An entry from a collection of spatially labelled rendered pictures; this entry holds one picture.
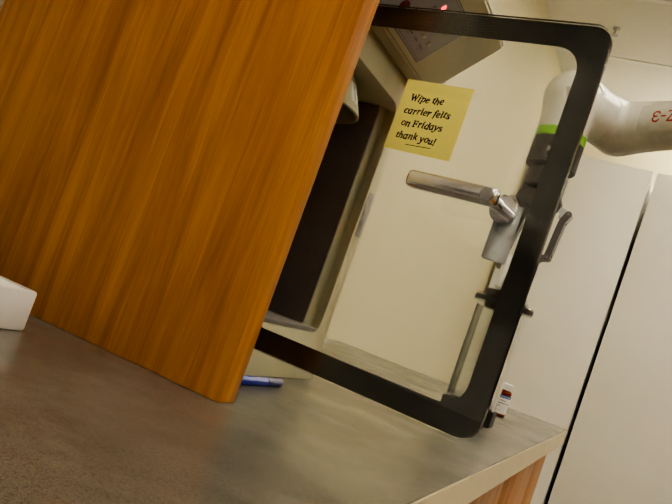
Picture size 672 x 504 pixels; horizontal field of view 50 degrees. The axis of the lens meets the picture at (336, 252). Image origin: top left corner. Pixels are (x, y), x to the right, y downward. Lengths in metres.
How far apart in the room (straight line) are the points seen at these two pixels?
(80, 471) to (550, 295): 3.52
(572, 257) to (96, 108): 3.23
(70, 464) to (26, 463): 0.03
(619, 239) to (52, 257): 3.30
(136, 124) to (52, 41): 0.18
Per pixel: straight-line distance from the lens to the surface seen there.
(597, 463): 3.80
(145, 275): 0.76
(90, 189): 0.83
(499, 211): 0.66
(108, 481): 0.42
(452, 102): 0.73
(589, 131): 1.41
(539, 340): 3.82
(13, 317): 0.73
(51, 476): 0.40
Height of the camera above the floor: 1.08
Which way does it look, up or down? 3 degrees up
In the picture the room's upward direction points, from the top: 20 degrees clockwise
